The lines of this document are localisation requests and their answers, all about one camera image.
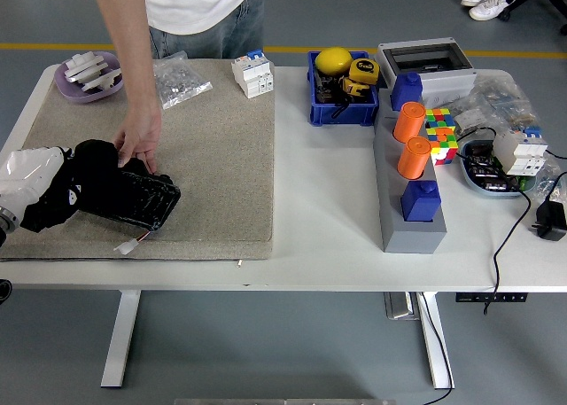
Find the dark electronic modules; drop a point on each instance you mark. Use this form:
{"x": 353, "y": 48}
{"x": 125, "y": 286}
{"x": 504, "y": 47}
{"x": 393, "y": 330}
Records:
{"x": 480, "y": 157}

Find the dark brown bin item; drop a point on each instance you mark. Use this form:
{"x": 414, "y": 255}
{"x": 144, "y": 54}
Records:
{"x": 325, "y": 90}

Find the person's right hand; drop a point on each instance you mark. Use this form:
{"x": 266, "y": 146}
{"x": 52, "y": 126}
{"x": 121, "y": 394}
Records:
{"x": 139, "y": 132}

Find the yellow black tool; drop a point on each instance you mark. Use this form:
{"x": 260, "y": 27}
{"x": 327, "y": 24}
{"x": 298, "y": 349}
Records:
{"x": 352, "y": 87}

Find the white plastic rail piece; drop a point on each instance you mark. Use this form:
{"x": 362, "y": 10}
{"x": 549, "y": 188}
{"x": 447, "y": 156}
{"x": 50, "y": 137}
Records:
{"x": 99, "y": 82}
{"x": 86, "y": 59}
{"x": 84, "y": 70}

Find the blue square block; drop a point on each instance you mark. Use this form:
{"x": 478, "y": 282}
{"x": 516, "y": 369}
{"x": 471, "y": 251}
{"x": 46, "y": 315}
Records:
{"x": 405, "y": 92}
{"x": 418, "y": 203}

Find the person with white shoes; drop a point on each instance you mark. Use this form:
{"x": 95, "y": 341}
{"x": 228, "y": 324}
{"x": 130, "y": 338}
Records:
{"x": 485, "y": 6}

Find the clear bag of screws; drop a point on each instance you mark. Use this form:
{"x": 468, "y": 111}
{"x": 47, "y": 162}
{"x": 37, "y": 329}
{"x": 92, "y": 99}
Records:
{"x": 181, "y": 83}

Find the grey-brown table mat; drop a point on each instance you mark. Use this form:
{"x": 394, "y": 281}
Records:
{"x": 212, "y": 165}

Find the black glossy panel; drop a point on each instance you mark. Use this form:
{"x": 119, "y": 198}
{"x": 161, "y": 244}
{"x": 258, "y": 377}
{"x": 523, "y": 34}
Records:
{"x": 133, "y": 201}

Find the metal box under table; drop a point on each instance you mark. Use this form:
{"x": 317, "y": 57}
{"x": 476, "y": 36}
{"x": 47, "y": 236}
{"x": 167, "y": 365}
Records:
{"x": 398, "y": 305}

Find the light blue dish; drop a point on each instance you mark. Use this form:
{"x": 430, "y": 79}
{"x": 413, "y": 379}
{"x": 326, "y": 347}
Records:
{"x": 469, "y": 179}

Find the yellow black tape measure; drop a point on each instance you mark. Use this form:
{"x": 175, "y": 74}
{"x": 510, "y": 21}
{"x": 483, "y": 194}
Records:
{"x": 364, "y": 70}

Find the black power adapter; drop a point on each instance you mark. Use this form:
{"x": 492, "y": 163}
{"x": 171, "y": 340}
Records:
{"x": 550, "y": 221}

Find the clear bag of metal hinges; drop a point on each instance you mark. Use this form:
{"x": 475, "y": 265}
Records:
{"x": 471, "y": 119}

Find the orange cylinder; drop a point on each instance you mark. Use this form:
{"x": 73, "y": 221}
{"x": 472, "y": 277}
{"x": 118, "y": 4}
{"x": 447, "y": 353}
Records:
{"x": 407, "y": 123}
{"x": 412, "y": 159}

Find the clear crumpled plastic bag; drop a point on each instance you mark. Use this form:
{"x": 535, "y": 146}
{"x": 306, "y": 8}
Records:
{"x": 551, "y": 161}

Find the black table control panel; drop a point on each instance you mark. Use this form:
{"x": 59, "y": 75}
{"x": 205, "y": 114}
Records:
{"x": 491, "y": 297}

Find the white table leg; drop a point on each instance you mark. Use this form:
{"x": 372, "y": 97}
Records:
{"x": 120, "y": 338}
{"x": 436, "y": 343}

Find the purple shallow dish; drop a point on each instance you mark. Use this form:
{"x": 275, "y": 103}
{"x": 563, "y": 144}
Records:
{"x": 73, "y": 94}

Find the colourful puzzle cube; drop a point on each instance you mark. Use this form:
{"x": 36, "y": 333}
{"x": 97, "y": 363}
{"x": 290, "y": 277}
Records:
{"x": 439, "y": 117}
{"x": 443, "y": 145}

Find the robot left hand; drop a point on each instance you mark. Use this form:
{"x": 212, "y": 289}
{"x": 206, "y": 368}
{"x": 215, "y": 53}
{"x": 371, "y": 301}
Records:
{"x": 26, "y": 170}

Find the grey block base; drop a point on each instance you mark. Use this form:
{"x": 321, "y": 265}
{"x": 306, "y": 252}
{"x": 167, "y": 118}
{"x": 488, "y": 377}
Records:
{"x": 412, "y": 239}

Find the yellow round object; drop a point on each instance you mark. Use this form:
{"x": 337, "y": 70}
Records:
{"x": 332, "y": 60}

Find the blue plastic bin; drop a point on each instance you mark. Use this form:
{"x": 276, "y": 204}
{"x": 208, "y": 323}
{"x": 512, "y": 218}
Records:
{"x": 345, "y": 114}

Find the white blue circuit breaker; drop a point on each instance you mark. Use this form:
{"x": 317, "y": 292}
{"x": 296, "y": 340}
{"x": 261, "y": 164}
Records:
{"x": 520, "y": 152}
{"x": 250, "y": 75}

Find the clear bag of small parts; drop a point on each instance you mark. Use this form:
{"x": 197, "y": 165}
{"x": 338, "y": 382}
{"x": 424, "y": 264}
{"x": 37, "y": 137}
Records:
{"x": 502, "y": 97}

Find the grey electrical enclosure box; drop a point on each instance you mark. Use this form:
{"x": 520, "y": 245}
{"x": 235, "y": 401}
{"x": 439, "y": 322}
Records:
{"x": 447, "y": 81}

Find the person's right forearm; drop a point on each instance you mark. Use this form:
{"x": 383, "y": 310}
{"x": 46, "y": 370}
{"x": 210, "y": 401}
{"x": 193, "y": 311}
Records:
{"x": 121, "y": 46}

